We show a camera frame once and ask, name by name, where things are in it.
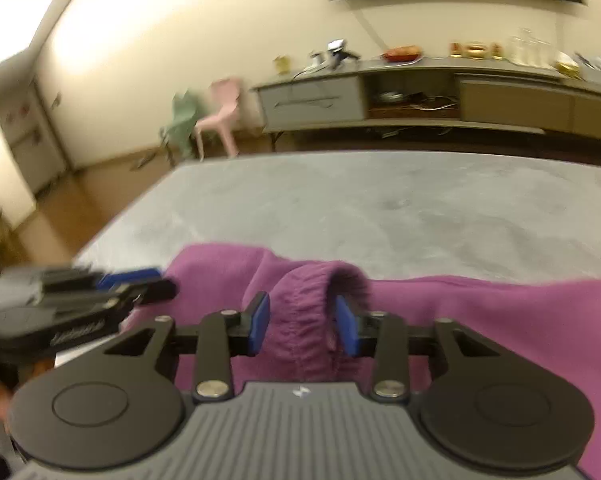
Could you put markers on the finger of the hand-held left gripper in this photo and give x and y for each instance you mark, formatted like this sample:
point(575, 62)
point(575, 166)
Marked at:
point(155, 291)
point(130, 277)

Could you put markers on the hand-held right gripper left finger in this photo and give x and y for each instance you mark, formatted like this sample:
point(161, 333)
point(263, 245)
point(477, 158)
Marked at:
point(260, 322)

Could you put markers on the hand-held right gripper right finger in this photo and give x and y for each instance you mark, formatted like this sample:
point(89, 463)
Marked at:
point(345, 329)

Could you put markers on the purple pants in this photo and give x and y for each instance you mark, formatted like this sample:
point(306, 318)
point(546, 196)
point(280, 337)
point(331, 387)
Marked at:
point(480, 320)

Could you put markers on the green plastic chair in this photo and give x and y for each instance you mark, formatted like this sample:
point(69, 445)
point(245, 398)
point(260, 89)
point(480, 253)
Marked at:
point(183, 120)

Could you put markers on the white door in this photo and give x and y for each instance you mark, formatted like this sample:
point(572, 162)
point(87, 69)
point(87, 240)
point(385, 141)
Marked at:
point(25, 145)

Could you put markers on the pink plastic chair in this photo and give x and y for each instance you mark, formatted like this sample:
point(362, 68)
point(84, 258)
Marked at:
point(220, 110)

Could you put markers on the metal bowl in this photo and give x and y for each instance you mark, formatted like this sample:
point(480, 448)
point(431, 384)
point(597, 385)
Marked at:
point(390, 96)

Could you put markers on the long grey tv cabinet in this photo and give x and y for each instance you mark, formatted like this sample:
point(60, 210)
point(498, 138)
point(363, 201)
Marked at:
point(430, 100)

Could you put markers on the yellow small object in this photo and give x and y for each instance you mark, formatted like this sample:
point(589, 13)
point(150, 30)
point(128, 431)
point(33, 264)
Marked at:
point(282, 63)

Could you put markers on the black and white devices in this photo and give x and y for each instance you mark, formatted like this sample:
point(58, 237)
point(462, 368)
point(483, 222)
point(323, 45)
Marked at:
point(333, 55)

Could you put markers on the gold and red ornaments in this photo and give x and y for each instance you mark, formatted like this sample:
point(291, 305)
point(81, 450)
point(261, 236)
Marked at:
point(475, 50)

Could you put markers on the clear glass cups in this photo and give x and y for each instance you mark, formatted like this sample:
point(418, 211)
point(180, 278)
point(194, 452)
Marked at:
point(530, 47)

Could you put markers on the gold round tin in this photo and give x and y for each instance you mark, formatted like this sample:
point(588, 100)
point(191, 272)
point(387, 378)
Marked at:
point(567, 67)

